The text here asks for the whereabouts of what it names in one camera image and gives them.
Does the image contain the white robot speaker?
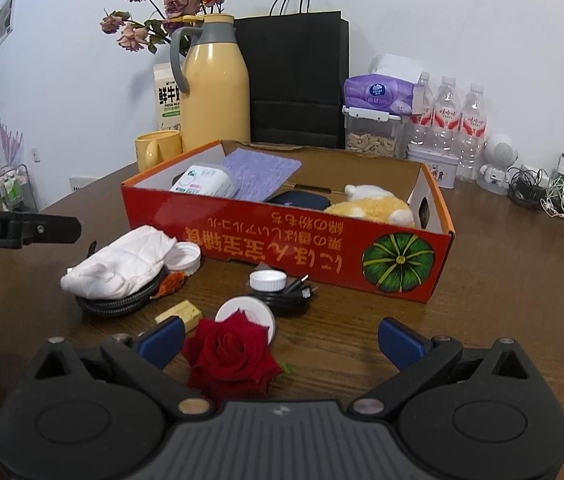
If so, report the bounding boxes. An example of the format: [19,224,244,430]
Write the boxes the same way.
[476,133,520,193]

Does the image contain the large white bottle cap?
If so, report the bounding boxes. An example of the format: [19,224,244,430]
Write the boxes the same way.
[164,241,203,277]

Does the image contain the orange dried petal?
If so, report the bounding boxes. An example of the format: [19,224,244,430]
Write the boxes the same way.
[151,271,187,301]

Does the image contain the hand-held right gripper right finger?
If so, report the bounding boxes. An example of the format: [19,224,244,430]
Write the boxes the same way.
[347,317,532,417]

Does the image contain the red cardboard box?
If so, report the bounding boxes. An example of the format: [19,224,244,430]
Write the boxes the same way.
[121,139,456,305]

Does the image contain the purple tissue pack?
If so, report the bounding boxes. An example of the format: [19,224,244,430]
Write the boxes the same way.
[343,74,415,117]

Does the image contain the clear nut container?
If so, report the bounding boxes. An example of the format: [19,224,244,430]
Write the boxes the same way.
[342,105,403,157]

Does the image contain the small white bottle cap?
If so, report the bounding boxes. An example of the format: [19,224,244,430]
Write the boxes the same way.
[248,270,289,295]

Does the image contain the black paper bag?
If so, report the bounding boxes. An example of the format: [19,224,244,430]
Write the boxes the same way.
[234,0,350,150]

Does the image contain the yellow sheep plush toy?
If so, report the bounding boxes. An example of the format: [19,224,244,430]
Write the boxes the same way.
[322,183,417,228]

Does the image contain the tangled black cables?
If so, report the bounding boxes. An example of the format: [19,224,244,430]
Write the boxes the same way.
[506,165,552,211]

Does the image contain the black usb cable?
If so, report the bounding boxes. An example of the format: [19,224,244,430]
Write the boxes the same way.
[249,275,320,318]

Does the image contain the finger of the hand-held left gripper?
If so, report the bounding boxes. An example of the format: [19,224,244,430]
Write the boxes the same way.
[22,212,83,248]

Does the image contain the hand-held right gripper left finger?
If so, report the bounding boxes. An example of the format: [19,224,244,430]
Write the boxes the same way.
[34,316,215,417]

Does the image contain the purple linen pouch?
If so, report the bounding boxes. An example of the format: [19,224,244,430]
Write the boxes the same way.
[223,147,304,202]

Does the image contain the white milk carton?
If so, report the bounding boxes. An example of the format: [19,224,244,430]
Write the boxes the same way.
[154,62,185,133]

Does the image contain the yellow mug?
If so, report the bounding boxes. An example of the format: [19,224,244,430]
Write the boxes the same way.
[135,130,183,173]

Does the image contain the white wet wipes pack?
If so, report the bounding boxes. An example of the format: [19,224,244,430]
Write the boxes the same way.
[169,164,239,200]

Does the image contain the white cloth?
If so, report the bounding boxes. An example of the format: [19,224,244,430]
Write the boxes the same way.
[60,225,179,300]

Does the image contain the clear water bottle red label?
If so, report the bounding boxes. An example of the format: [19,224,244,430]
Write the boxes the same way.
[432,76,462,153]
[409,71,435,148]
[459,82,490,183]

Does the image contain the black braided cable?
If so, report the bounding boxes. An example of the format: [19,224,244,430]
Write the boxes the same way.
[74,270,170,318]

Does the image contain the yellow thermos jug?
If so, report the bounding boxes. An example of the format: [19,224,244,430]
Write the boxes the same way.
[170,14,251,153]

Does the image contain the dried pink rose bouquet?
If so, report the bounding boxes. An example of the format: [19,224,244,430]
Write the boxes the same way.
[100,0,230,55]

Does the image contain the pale yellow block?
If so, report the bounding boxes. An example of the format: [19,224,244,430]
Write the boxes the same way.
[155,299,203,333]

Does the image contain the navy zip case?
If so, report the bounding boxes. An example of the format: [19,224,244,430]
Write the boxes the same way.
[264,189,335,211]

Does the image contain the white metal tin box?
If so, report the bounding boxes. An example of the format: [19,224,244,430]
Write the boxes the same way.
[406,143,460,191]

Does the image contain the red rose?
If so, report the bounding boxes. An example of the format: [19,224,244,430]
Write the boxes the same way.
[182,310,295,401]

